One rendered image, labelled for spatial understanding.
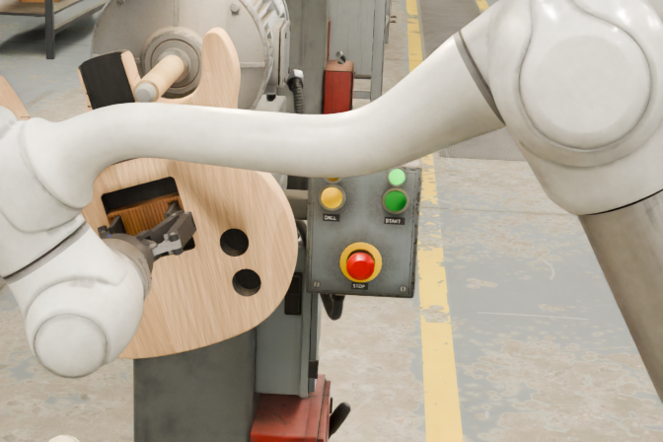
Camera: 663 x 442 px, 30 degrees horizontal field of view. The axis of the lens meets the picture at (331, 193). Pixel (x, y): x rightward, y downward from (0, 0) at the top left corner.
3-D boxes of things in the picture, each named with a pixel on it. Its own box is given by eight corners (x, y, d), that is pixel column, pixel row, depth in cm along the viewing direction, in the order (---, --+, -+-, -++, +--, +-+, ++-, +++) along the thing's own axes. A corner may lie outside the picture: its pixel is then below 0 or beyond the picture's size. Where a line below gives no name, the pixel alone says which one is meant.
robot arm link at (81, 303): (171, 305, 134) (101, 206, 131) (143, 362, 119) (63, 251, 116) (90, 354, 136) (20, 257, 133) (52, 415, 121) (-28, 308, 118)
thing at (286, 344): (263, 360, 220) (270, 56, 205) (322, 363, 220) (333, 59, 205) (254, 397, 206) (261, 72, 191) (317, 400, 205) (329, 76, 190)
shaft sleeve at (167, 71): (173, 50, 169) (188, 68, 169) (155, 64, 169) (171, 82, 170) (147, 74, 151) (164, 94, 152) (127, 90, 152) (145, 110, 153)
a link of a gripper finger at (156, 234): (122, 241, 145) (132, 239, 144) (171, 208, 154) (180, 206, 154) (132, 271, 146) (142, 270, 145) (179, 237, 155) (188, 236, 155)
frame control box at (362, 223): (281, 274, 205) (286, 121, 197) (410, 281, 204) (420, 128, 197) (266, 331, 181) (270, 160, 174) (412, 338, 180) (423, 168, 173)
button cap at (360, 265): (346, 271, 179) (347, 246, 178) (374, 273, 179) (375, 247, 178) (345, 280, 176) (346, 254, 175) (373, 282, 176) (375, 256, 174)
